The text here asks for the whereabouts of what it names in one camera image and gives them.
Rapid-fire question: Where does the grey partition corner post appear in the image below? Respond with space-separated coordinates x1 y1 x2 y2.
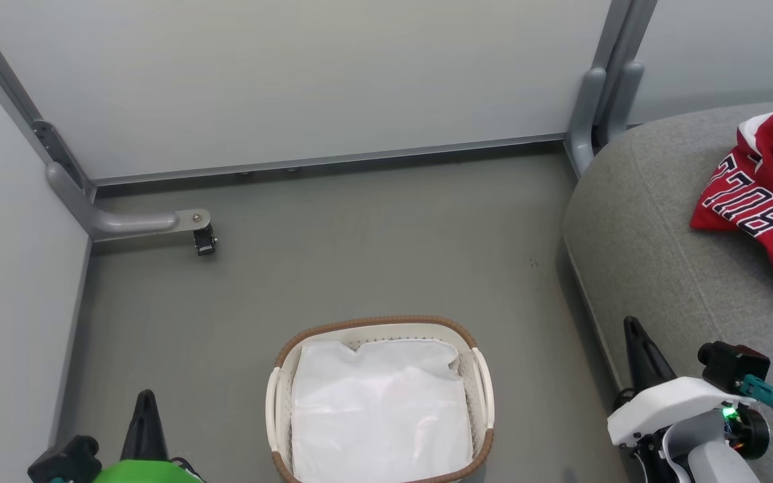
0 0 95 199

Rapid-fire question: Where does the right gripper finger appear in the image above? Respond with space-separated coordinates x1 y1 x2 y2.
623 316 677 394

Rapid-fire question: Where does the black caster wheel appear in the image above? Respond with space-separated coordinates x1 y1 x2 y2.
193 224 218 256

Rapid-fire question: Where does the white cloth basket liner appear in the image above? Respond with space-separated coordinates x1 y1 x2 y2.
291 339 473 483

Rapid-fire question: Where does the teal right camera connector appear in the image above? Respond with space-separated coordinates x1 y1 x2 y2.
741 374 773 418

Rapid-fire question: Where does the cream laundry basket brown rim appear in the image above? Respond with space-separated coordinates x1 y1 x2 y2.
265 316 496 483

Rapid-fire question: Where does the grey partition bottom rail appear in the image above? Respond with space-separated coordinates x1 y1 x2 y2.
91 133 567 187

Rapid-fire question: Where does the grey partition double post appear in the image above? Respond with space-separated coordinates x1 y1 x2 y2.
591 0 658 131

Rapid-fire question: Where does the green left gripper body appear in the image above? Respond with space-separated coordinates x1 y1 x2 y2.
91 459 203 483

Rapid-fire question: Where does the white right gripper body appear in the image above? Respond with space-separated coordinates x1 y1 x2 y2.
607 376 756 447

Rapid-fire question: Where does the grey partition support leg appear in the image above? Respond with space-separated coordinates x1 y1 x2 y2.
46 161 213 241
564 67 605 177
605 60 645 142

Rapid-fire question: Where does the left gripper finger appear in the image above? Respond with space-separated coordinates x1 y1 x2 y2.
120 389 171 462

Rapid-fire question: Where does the grey fabric sofa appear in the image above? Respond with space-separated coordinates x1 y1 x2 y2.
563 99 773 483

